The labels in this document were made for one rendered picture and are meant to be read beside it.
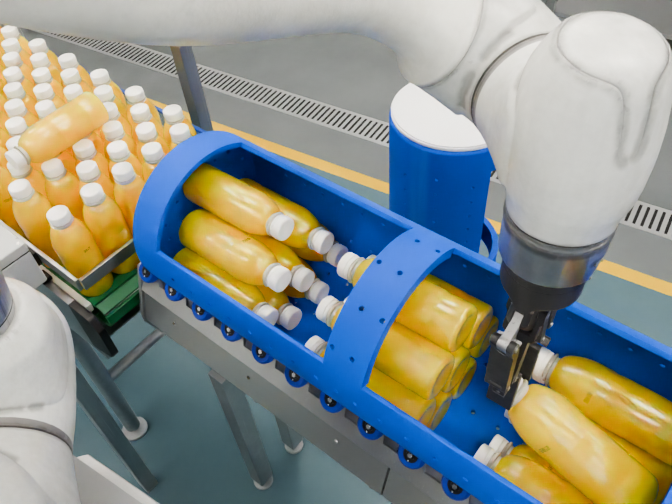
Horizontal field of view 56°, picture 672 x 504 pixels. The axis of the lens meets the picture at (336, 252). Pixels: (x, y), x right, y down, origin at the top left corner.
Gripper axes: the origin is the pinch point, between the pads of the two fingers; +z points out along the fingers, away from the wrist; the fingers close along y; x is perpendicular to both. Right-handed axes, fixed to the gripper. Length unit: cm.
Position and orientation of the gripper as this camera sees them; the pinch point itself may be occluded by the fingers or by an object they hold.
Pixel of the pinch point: (513, 372)
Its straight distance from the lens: 74.8
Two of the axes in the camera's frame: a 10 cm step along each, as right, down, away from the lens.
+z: 0.6, 6.6, 7.5
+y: 6.2, -6.1, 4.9
